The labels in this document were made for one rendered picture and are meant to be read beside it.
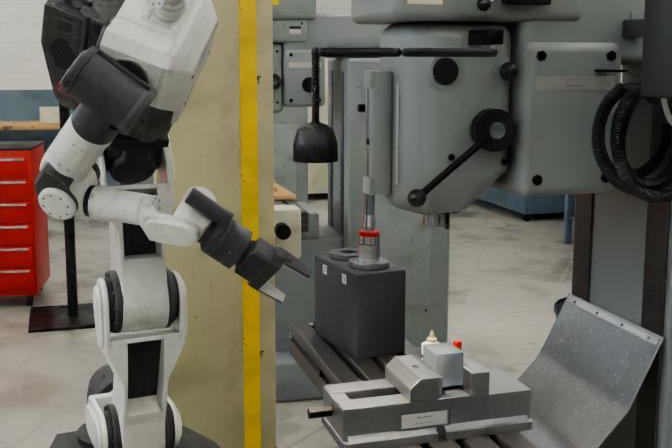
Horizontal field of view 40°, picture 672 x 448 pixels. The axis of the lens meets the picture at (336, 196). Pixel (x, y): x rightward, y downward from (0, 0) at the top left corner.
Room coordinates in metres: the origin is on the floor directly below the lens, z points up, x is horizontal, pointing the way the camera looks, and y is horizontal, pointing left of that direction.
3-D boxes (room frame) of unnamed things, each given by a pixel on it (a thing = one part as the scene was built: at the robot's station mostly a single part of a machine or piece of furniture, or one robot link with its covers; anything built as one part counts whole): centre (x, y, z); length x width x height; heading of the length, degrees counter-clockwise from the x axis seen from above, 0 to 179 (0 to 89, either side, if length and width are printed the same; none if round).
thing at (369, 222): (1.99, -0.07, 1.25); 0.03 x 0.03 x 0.11
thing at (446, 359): (1.57, -0.19, 1.04); 0.06 x 0.05 x 0.06; 17
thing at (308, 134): (1.48, 0.03, 1.44); 0.07 x 0.07 x 0.06
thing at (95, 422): (2.17, 0.50, 0.68); 0.21 x 0.20 x 0.13; 25
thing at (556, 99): (1.66, -0.36, 1.47); 0.24 x 0.19 x 0.26; 16
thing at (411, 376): (1.55, -0.14, 1.02); 0.12 x 0.06 x 0.04; 17
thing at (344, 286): (2.03, -0.05, 1.03); 0.22 x 0.12 x 0.20; 26
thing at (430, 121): (1.61, -0.18, 1.47); 0.21 x 0.19 x 0.32; 16
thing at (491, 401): (1.56, -0.16, 0.98); 0.35 x 0.15 x 0.11; 107
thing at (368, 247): (1.99, -0.07, 1.16); 0.05 x 0.05 x 0.06
